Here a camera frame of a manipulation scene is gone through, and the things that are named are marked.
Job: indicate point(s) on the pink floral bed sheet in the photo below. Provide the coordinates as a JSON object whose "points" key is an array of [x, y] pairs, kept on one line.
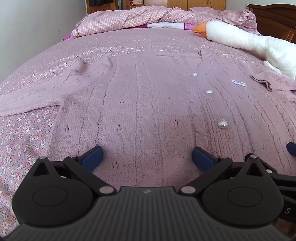
{"points": [[24, 135]]}

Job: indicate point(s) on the light wooden wardrobe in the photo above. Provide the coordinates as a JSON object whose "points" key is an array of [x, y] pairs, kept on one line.
{"points": [[185, 5]]}

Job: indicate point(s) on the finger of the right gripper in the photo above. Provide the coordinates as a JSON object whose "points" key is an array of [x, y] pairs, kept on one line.
{"points": [[291, 148]]}

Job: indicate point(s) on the white pillow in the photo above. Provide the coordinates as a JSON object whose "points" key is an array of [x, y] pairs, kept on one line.
{"points": [[167, 25]]}

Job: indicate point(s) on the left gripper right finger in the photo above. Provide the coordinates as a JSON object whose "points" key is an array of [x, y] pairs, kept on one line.
{"points": [[210, 166]]}

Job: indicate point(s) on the black hanging jacket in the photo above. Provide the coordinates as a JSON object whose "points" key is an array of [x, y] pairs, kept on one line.
{"points": [[93, 3]]}

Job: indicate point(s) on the pink knitted cardigan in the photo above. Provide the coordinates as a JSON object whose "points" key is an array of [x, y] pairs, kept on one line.
{"points": [[149, 110]]}

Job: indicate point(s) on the dark wooden headboard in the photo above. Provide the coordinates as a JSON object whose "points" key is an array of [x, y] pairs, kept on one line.
{"points": [[276, 20]]}

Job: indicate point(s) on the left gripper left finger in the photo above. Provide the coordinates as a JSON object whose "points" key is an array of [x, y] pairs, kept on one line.
{"points": [[83, 166]]}

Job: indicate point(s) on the white plush goose toy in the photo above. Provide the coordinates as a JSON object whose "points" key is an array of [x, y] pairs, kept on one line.
{"points": [[278, 54]]}

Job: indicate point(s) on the pink checkered duvet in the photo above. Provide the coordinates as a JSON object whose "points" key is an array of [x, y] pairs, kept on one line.
{"points": [[106, 21]]}

